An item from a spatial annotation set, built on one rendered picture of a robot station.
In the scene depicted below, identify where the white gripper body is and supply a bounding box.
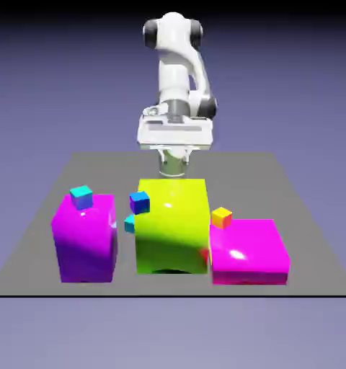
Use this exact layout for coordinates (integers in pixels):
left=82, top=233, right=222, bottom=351
left=136, top=114, right=214, bottom=151

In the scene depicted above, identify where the small blue cube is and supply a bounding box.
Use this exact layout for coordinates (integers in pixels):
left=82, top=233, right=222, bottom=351
left=128, top=190, right=151, bottom=215

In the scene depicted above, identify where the small orange cube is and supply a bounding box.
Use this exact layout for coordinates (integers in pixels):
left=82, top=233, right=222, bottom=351
left=210, top=206, right=234, bottom=231

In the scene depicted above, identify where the small cyan cube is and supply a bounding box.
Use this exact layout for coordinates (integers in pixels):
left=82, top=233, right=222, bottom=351
left=123, top=213, right=136, bottom=234
left=69, top=184, right=94, bottom=210

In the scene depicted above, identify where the large yellow-green box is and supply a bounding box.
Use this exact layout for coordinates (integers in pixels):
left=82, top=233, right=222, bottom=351
left=133, top=177, right=210, bottom=275

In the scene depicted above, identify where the large flat magenta box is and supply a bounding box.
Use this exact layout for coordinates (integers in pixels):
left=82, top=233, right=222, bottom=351
left=208, top=218, right=291, bottom=286

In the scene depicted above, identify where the large tall magenta box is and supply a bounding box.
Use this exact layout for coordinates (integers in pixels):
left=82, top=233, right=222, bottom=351
left=50, top=193, right=118, bottom=284

